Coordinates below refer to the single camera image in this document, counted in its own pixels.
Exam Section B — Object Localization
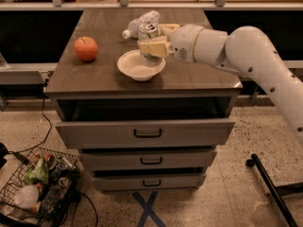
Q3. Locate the white round object in basket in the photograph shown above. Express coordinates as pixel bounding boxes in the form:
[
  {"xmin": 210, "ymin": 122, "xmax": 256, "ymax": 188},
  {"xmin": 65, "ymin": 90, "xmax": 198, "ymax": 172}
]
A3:
[{"xmin": 14, "ymin": 184, "xmax": 39, "ymax": 209}]

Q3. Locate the blue tape cross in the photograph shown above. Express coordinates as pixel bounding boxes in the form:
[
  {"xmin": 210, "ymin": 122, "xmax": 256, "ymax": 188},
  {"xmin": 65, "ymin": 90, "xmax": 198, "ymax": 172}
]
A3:
[{"xmin": 133, "ymin": 191, "xmax": 166, "ymax": 227}]

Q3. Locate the middle grey drawer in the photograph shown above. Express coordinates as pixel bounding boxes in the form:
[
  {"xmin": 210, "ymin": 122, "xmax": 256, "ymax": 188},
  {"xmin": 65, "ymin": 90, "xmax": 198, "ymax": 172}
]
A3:
[{"xmin": 80, "ymin": 148, "xmax": 216, "ymax": 171}]

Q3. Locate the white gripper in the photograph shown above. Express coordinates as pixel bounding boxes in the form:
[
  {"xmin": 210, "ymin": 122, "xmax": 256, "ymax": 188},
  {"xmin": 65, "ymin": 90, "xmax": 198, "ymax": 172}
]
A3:
[{"xmin": 141, "ymin": 24, "xmax": 204, "ymax": 63}]

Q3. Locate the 7up soda can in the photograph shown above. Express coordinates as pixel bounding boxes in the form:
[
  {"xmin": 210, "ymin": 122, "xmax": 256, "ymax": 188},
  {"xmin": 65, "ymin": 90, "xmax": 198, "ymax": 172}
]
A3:
[{"xmin": 137, "ymin": 23, "xmax": 159, "ymax": 61}]

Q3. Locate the grey drawer cabinet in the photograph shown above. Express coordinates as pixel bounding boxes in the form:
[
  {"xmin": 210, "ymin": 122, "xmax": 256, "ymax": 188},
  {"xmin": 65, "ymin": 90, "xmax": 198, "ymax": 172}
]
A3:
[{"xmin": 46, "ymin": 9, "xmax": 241, "ymax": 179}]

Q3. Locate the grey drawer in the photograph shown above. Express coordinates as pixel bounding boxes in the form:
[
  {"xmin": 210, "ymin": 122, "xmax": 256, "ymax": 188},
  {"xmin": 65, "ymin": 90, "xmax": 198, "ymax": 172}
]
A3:
[
  {"xmin": 56, "ymin": 118, "xmax": 235, "ymax": 149},
  {"xmin": 92, "ymin": 173, "xmax": 205, "ymax": 192},
  {"xmin": 80, "ymin": 148, "xmax": 216, "ymax": 171}
]

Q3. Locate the clear plastic water bottle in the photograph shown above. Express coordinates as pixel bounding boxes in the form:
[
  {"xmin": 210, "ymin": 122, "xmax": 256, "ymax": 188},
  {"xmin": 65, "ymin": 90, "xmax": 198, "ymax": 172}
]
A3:
[{"xmin": 121, "ymin": 10, "xmax": 161, "ymax": 39}]

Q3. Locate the bottom grey drawer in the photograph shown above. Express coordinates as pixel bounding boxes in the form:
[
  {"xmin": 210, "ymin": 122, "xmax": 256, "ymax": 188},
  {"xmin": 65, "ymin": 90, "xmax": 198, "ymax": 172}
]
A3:
[{"xmin": 92, "ymin": 173, "xmax": 205, "ymax": 192}]

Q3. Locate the green snack bag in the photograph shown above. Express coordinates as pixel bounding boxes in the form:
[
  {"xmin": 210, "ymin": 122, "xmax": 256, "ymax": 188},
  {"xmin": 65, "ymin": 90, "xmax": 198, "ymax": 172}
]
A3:
[{"xmin": 24, "ymin": 156, "xmax": 48, "ymax": 184}]

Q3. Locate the black chair base leg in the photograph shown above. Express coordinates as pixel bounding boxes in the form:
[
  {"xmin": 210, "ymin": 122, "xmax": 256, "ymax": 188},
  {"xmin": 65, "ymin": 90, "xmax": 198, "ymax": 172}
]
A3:
[{"xmin": 246, "ymin": 153, "xmax": 303, "ymax": 227}]

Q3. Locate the red apple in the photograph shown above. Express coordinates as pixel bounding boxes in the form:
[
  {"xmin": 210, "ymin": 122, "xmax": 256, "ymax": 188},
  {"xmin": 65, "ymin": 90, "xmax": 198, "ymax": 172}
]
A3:
[{"xmin": 74, "ymin": 37, "xmax": 98, "ymax": 61}]

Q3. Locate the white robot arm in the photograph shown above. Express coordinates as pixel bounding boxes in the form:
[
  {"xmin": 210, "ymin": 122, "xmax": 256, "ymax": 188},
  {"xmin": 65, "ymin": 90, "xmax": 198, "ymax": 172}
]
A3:
[{"xmin": 138, "ymin": 25, "xmax": 303, "ymax": 142}]

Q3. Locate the top grey drawer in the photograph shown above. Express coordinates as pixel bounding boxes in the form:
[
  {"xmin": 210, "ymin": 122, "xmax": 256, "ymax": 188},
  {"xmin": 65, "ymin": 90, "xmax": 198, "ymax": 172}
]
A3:
[{"xmin": 56, "ymin": 118, "xmax": 235, "ymax": 149}]

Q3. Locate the black wire basket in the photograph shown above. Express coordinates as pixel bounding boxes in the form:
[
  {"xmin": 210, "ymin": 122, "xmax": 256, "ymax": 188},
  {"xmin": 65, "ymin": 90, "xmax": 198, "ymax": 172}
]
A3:
[{"xmin": 0, "ymin": 148, "xmax": 80, "ymax": 227}]

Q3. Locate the white paper bowl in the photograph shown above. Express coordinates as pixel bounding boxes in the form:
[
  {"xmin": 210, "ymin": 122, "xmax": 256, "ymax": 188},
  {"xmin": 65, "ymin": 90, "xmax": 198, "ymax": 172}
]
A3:
[{"xmin": 117, "ymin": 50, "xmax": 166, "ymax": 81}]

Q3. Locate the black power cable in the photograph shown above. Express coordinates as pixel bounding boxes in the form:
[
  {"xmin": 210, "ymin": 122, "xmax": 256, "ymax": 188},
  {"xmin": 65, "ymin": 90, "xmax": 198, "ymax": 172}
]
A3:
[{"xmin": 8, "ymin": 79, "xmax": 54, "ymax": 155}]

